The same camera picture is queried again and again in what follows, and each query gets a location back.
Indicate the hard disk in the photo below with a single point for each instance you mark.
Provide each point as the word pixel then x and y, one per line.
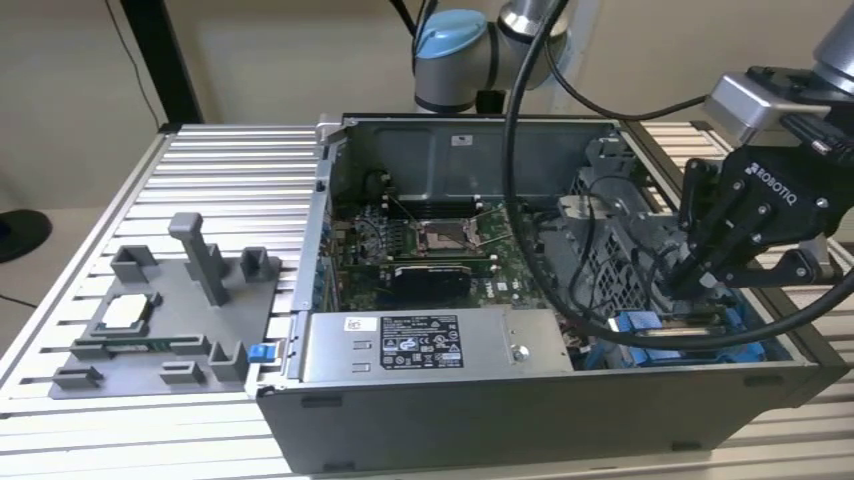
pixel 641 320

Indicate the silver power supply unit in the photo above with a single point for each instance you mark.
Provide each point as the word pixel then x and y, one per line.
pixel 534 325

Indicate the silver CPU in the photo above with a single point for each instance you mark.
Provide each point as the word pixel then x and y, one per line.
pixel 128 311

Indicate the blue case latch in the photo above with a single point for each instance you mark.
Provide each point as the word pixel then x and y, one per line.
pixel 262 352

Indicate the metal drive cage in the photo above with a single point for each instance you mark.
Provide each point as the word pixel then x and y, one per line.
pixel 601 250

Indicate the black graphics card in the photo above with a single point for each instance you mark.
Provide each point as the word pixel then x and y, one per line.
pixel 430 285

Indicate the black RAM slot bank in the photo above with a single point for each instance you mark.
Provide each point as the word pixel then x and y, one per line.
pixel 434 206

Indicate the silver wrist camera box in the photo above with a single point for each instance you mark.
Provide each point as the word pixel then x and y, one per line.
pixel 754 107

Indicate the dark grey PC case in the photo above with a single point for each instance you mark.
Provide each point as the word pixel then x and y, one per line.
pixel 501 425

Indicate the black upright post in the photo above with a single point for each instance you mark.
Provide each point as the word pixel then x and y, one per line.
pixel 167 60

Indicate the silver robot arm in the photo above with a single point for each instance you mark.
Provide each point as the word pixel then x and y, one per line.
pixel 454 75

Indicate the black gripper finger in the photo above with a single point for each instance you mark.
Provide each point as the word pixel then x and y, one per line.
pixel 699 195
pixel 741 225

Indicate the CPU socket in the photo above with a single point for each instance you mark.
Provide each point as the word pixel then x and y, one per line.
pixel 443 235

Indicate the green motherboard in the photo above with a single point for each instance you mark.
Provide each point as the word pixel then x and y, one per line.
pixel 521 280

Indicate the black round base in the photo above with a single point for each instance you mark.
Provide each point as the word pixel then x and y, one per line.
pixel 23 235

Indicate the green RAM stick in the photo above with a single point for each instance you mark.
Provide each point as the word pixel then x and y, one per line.
pixel 156 344

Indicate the grey parts rack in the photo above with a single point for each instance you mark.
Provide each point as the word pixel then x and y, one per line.
pixel 167 300

